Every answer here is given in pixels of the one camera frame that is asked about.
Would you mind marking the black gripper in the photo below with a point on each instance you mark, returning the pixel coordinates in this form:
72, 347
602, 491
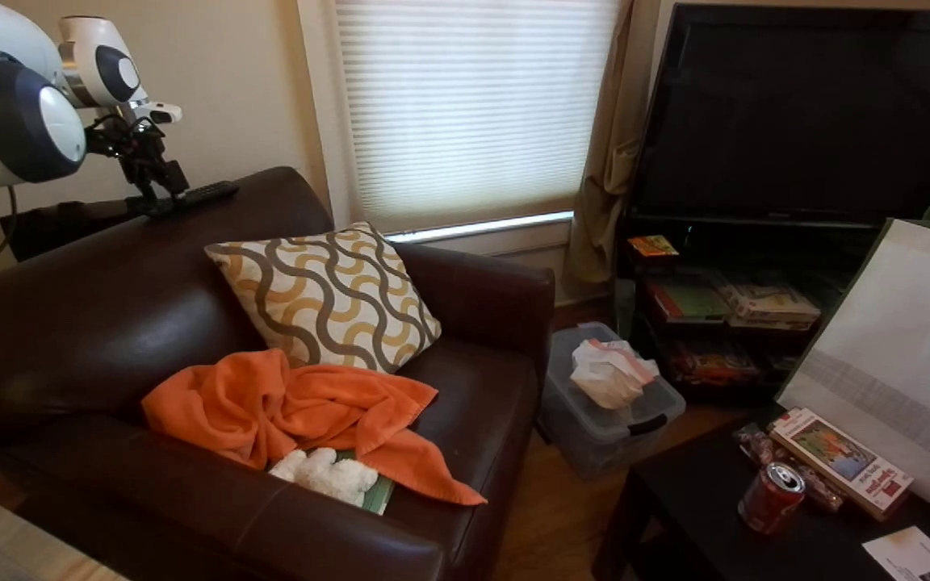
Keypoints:
135, 138

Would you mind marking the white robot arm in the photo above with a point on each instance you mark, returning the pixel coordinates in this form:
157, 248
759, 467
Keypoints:
72, 98

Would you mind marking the dark brown leather couch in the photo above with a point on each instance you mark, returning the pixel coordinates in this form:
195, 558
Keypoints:
93, 326

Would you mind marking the patterned throw pillow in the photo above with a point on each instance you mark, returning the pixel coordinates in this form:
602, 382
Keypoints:
329, 297

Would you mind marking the orange blanket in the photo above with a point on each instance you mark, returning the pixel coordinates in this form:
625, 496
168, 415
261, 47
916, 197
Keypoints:
255, 408

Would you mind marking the white window blind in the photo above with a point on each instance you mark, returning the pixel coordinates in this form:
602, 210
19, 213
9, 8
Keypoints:
468, 112

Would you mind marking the white plush toy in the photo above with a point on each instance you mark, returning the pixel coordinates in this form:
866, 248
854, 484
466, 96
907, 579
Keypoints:
326, 473

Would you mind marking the green book under toy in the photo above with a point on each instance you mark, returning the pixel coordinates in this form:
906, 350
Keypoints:
378, 496

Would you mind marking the beige curtain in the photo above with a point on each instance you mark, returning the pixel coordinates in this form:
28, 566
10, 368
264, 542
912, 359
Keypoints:
615, 145

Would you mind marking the clear plastic storage bin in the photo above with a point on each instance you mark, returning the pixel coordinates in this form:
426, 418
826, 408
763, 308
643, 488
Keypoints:
602, 403

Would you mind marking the black tv stand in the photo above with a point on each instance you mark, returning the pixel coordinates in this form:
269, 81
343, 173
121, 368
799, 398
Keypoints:
732, 308

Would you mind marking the black coffee table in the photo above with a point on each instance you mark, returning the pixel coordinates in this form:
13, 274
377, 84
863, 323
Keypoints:
702, 515

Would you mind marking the black television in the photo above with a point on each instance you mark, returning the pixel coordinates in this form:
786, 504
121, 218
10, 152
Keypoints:
790, 113

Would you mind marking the red soda can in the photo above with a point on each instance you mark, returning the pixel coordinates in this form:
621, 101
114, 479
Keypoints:
769, 498

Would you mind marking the colourful game box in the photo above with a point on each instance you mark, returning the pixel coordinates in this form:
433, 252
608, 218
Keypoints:
845, 461

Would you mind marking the white tote bag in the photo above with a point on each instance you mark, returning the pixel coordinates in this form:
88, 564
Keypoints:
870, 368

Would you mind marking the white paper card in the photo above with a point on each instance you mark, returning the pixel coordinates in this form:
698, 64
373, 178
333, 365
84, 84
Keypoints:
901, 552

